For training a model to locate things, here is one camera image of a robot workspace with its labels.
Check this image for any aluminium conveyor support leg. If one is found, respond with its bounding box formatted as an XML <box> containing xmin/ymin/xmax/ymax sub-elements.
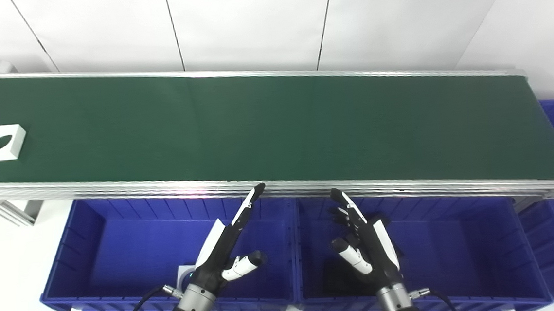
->
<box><xmin>0</xmin><ymin>196</ymin><xmax>46</xmax><ymax>229</ymax></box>

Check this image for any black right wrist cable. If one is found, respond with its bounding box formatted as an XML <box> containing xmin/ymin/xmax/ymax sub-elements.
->
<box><xmin>410</xmin><ymin>285</ymin><xmax>460</xmax><ymax>311</ymax></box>

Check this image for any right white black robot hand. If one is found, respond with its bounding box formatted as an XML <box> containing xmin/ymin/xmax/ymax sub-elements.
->
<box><xmin>326</xmin><ymin>184</ymin><xmax>406</xmax><ymax>295</ymax></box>

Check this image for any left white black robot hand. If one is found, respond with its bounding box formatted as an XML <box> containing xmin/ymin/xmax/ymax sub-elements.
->
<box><xmin>184</xmin><ymin>182</ymin><xmax>273</xmax><ymax>293</ymax></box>

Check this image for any green conveyor belt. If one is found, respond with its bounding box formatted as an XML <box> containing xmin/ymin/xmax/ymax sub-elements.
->
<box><xmin>0</xmin><ymin>37</ymin><xmax>554</xmax><ymax>221</ymax></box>
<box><xmin>0</xmin><ymin>33</ymin><xmax>554</xmax><ymax>240</ymax></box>

